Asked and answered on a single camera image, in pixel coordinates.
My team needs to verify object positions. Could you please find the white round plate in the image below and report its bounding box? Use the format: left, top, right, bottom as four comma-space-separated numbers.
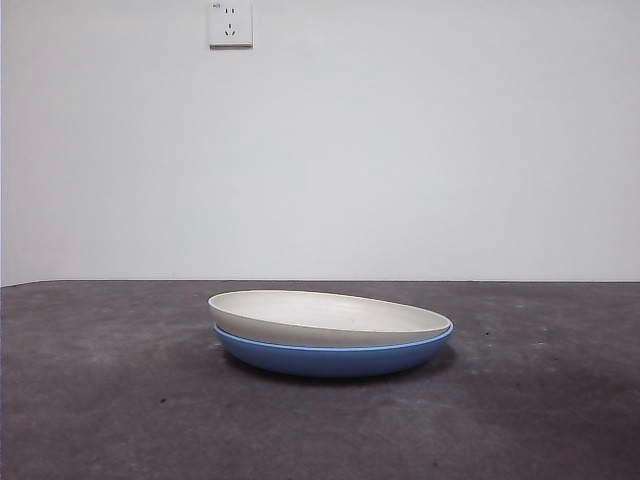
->
206, 288, 451, 347

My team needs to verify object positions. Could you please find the blue round plate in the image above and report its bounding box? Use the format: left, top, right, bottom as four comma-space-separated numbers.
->
212, 322, 455, 379

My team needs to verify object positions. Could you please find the white wall power socket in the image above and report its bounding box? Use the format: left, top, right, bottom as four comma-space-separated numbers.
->
208, 0, 254, 50

